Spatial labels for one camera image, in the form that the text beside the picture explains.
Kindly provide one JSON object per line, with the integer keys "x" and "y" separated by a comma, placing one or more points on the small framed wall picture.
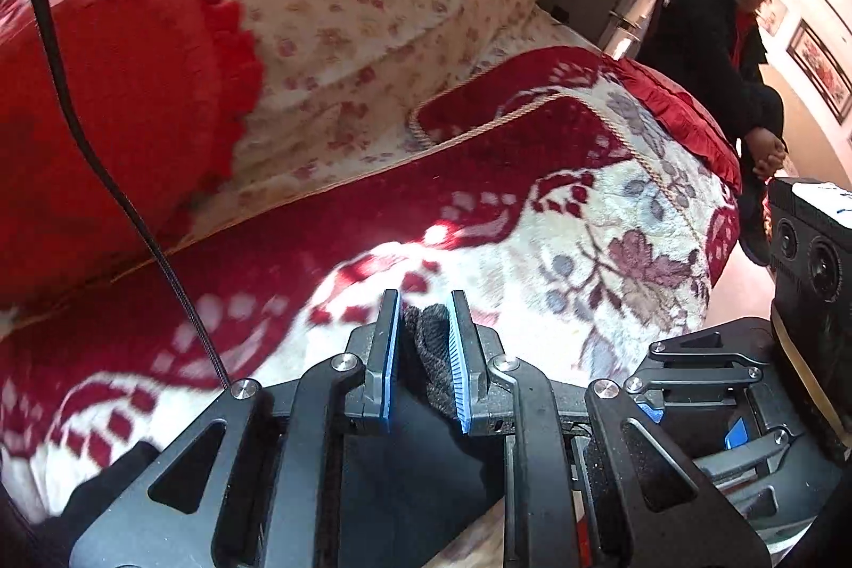
{"x": 772, "y": 14}

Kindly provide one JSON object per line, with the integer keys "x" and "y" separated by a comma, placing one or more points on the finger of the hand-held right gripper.
{"x": 752, "y": 455}
{"x": 699, "y": 368}

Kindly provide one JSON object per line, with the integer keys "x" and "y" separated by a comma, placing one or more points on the large framed wall picture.
{"x": 822, "y": 69}

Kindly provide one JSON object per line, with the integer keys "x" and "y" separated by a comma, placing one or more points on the red heart-shaped pillow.
{"x": 133, "y": 109}

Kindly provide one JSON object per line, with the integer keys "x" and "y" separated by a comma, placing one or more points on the black pants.
{"x": 413, "y": 475}

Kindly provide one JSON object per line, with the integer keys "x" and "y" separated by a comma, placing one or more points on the red and white floral blanket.
{"x": 566, "y": 208}

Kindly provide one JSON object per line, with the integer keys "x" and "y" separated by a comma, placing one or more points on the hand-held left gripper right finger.
{"x": 460, "y": 372}

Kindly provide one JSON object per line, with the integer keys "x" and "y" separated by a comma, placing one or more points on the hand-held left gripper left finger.
{"x": 389, "y": 362}

